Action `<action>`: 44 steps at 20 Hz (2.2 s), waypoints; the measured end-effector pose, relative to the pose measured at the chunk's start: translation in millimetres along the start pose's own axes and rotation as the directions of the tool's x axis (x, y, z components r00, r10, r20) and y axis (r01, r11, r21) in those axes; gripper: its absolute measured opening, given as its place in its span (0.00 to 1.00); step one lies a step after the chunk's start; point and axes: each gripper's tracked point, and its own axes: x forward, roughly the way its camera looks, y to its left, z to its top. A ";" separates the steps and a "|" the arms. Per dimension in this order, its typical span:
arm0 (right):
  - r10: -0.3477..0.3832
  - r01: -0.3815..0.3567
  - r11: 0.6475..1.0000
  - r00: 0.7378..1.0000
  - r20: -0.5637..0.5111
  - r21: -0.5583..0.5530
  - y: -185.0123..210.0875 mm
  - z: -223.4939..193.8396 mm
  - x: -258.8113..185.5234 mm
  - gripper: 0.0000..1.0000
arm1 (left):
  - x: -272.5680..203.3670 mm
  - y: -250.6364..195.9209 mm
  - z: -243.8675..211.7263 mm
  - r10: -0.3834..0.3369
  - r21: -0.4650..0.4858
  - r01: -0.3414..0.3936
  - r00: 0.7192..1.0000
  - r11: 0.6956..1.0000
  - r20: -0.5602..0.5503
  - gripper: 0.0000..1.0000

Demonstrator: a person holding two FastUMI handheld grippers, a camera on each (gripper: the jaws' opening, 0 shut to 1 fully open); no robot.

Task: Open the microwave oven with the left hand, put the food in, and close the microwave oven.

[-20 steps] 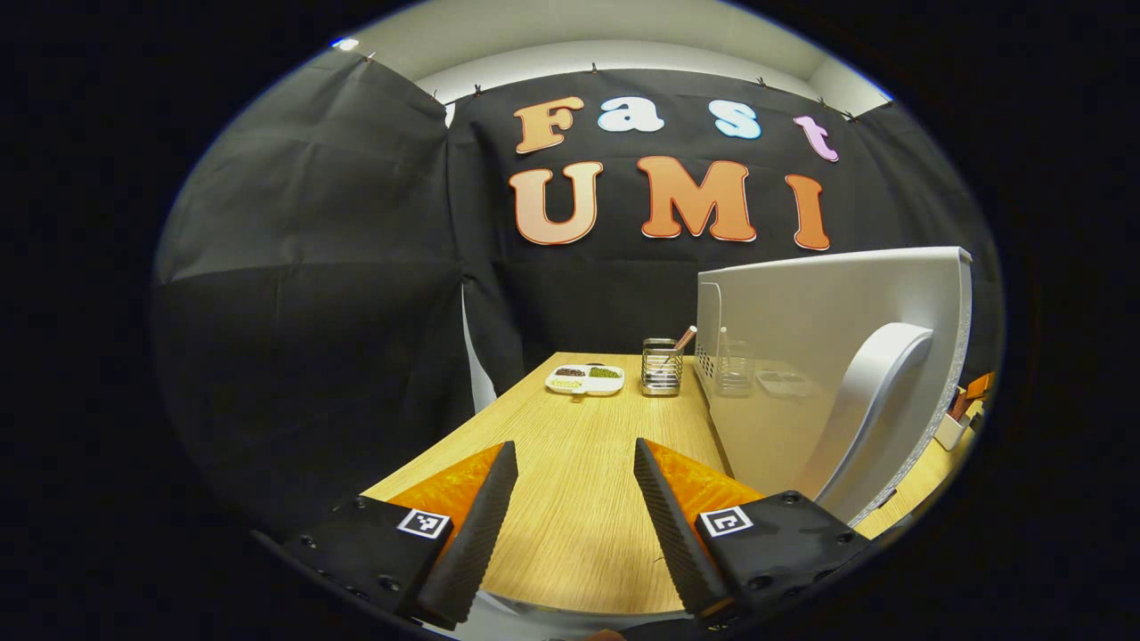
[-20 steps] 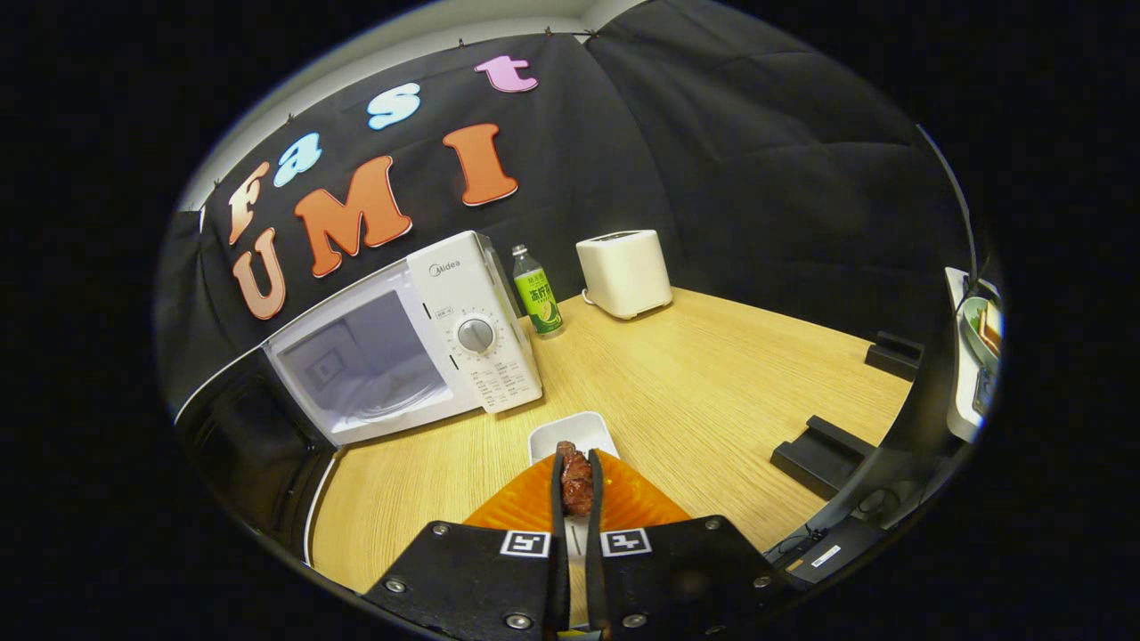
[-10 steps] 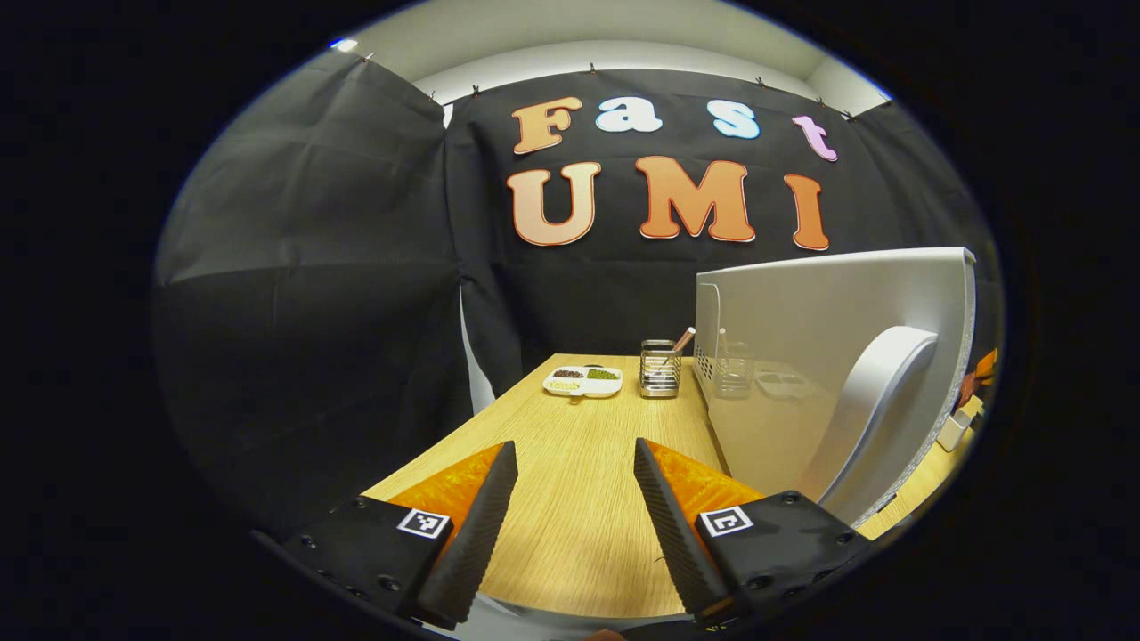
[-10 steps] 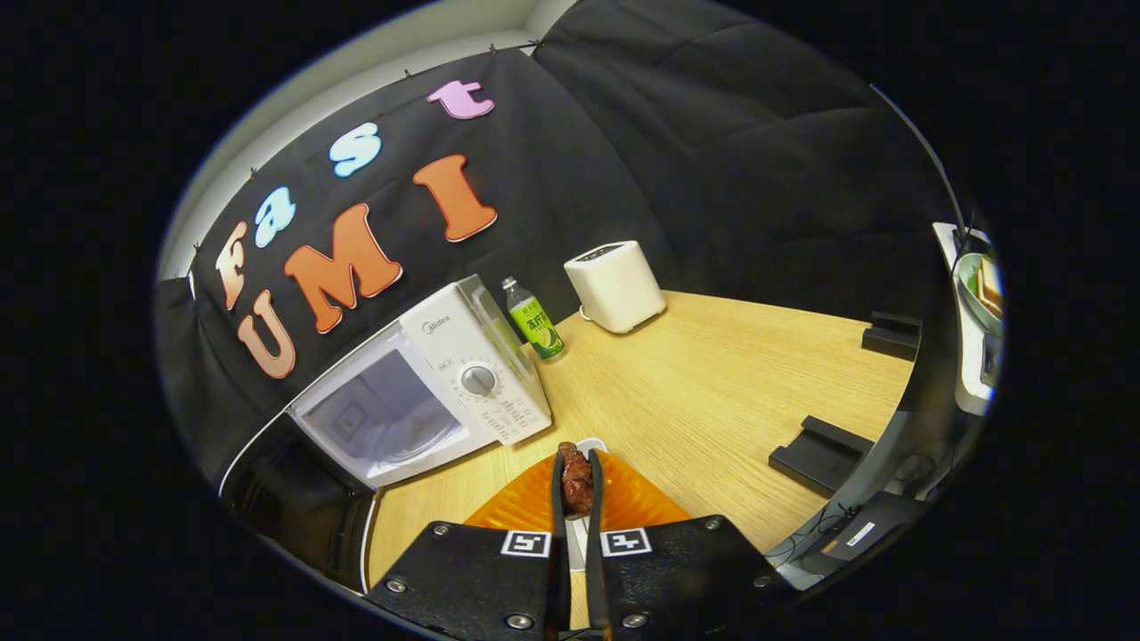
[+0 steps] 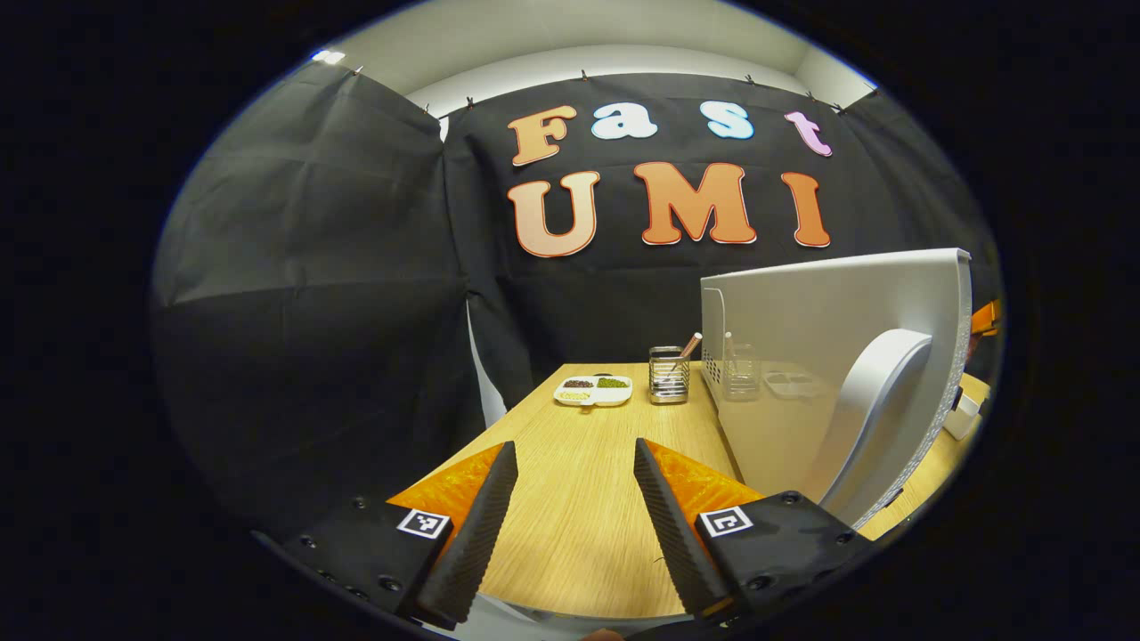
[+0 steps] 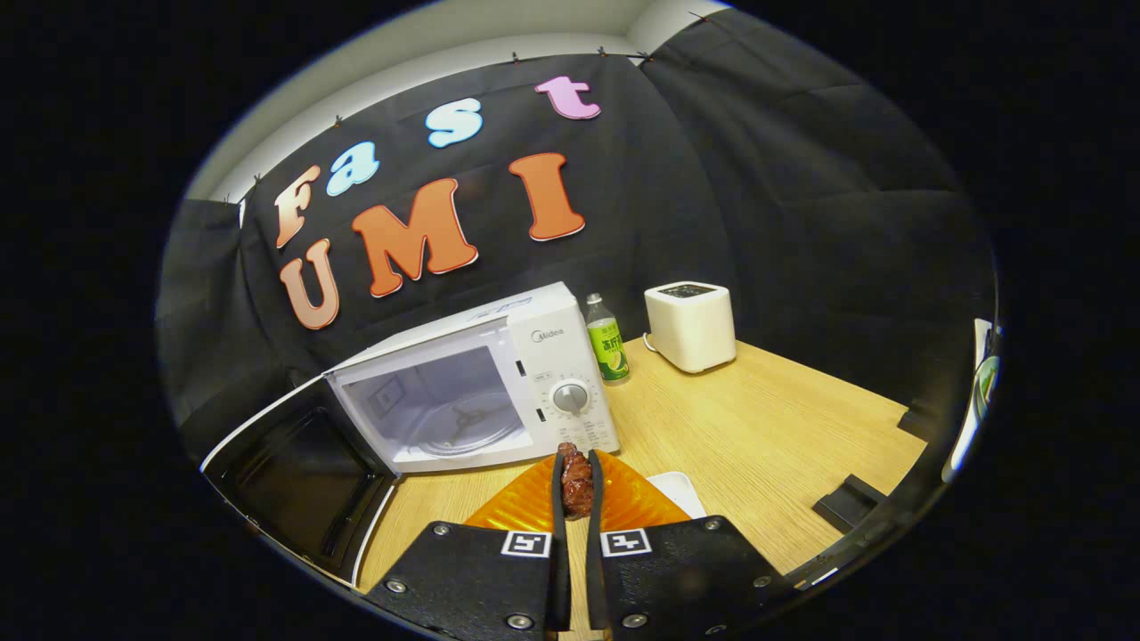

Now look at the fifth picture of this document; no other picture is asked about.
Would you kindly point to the white microwave oven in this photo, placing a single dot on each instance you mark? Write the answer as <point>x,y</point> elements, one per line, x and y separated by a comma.
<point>802,374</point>

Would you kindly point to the black backdrop cloth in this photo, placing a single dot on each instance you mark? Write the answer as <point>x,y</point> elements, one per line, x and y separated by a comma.
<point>312,312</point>

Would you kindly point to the white divided dish with beans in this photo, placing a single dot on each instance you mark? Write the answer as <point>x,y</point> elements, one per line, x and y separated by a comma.
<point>592,392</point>

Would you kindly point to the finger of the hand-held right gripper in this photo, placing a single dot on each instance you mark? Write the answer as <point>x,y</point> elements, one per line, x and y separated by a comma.
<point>986,318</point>

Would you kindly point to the long ceiling strip light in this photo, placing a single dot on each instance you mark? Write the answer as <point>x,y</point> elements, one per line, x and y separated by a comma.
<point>326,56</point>

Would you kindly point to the metal mesh utensil holder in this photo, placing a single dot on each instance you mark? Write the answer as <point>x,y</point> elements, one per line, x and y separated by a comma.
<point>668,378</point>

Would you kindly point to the white rectangular plastic tray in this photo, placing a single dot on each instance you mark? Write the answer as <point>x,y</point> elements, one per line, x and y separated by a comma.
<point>964,417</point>

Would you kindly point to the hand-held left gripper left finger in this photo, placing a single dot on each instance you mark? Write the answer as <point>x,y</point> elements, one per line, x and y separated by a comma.
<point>476,543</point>

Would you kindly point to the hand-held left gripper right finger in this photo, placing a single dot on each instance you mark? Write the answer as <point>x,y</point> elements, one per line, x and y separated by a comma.
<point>677,534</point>

